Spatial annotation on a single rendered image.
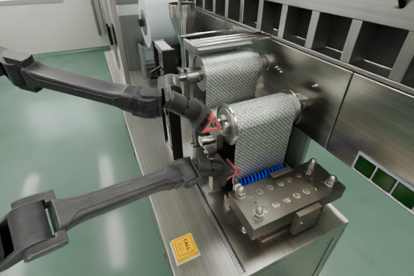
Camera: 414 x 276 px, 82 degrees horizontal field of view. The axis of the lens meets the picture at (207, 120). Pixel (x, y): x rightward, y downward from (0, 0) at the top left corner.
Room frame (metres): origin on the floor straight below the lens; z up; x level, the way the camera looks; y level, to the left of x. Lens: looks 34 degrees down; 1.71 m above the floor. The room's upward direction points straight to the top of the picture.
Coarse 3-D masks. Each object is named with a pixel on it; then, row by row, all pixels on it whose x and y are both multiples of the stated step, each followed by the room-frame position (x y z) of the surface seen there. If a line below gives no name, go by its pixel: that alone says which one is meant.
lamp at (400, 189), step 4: (400, 184) 0.44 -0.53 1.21; (396, 188) 0.44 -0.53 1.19; (400, 188) 0.43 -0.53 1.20; (404, 188) 0.43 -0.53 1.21; (396, 192) 0.44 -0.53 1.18; (400, 192) 0.43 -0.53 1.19; (404, 192) 0.42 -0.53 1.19; (408, 192) 0.42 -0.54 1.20; (412, 192) 0.41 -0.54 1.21; (396, 196) 0.43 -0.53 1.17; (400, 196) 0.43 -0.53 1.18; (404, 196) 0.42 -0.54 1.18; (408, 196) 0.41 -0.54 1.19; (412, 196) 0.41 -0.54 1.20; (400, 200) 0.42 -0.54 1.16; (404, 200) 0.42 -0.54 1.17; (408, 200) 0.41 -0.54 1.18; (412, 200) 0.40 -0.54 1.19; (404, 204) 0.41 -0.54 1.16; (408, 204) 0.40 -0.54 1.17; (412, 204) 0.40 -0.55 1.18
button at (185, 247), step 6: (186, 234) 0.46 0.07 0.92; (174, 240) 0.44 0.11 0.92; (180, 240) 0.44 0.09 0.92; (186, 240) 0.44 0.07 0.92; (192, 240) 0.44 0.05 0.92; (174, 246) 0.42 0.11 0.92; (180, 246) 0.42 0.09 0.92; (186, 246) 0.42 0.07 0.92; (192, 246) 0.42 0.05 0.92; (180, 252) 0.40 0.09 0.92; (186, 252) 0.40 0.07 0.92; (192, 252) 0.40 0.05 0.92; (180, 258) 0.38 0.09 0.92; (186, 258) 0.39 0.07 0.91
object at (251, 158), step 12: (288, 132) 0.70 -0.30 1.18; (252, 144) 0.64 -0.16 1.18; (264, 144) 0.66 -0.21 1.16; (276, 144) 0.69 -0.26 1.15; (240, 156) 0.62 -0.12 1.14; (252, 156) 0.64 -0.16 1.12; (264, 156) 0.67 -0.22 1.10; (276, 156) 0.69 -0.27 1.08; (240, 168) 0.62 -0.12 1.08; (252, 168) 0.65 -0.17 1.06; (264, 168) 0.67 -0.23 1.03
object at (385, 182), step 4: (376, 172) 0.50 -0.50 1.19; (380, 172) 0.49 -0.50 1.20; (384, 172) 0.48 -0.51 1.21; (376, 176) 0.49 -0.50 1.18; (380, 176) 0.48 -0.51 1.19; (384, 176) 0.48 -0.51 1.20; (388, 176) 0.47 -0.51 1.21; (372, 180) 0.50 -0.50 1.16; (376, 180) 0.49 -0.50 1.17; (380, 180) 0.48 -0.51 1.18; (384, 180) 0.47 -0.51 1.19; (388, 180) 0.47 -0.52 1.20; (392, 180) 0.46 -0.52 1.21; (380, 184) 0.48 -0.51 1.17; (384, 184) 0.47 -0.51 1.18; (388, 184) 0.46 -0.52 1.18; (392, 184) 0.45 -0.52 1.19; (384, 188) 0.46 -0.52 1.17; (388, 188) 0.46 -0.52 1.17
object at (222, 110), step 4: (288, 96) 0.76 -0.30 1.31; (292, 100) 0.74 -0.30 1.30; (224, 108) 0.68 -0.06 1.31; (220, 112) 0.70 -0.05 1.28; (224, 112) 0.67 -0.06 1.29; (228, 112) 0.65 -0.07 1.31; (296, 112) 0.72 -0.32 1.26; (228, 116) 0.65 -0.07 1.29; (232, 120) 0.63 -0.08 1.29; (232, 124) 0.62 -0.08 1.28; (232, 128) 0.62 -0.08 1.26; (232, 132) 0.62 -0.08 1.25; (224, 136) 0.67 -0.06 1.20; (228, 136) 0.64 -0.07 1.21; (232, 136) 0.62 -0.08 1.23
